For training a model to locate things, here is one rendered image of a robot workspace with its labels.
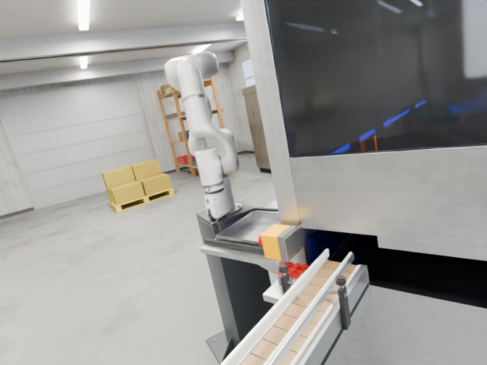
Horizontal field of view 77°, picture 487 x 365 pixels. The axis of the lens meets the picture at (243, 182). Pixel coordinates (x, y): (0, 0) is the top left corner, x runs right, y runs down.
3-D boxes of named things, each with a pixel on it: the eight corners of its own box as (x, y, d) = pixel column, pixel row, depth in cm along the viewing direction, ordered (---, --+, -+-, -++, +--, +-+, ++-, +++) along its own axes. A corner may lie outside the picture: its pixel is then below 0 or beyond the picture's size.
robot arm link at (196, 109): (224, 94, 120) (240, 171, 122) (184, 103, 119) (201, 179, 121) (224, 89, 111) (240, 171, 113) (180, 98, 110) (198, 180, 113)
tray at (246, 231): (327, 224, 116) (327, 215, 115) (295, 256, 96) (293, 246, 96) (256, 217, 137) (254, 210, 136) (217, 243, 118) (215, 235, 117)
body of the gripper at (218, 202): (211, 192, 113) (217, 220, 115) (229, 183, 120) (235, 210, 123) (197, 192, 117) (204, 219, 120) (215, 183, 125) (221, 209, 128)
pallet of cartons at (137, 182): (176, 195, 605) (167, 160, 589) (113, 214, 556) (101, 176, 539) (166, 189, 680) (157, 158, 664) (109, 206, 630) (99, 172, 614)
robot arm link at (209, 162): (225, 177, 122) (202, 182, 122) (218, 145, 119) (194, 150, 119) (225, 182, 114) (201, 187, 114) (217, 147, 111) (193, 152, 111)
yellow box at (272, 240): (301, 250, 83) (296, 225, 81) (287, 263, 78) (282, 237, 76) (277, 246, 88) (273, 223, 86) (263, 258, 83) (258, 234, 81)
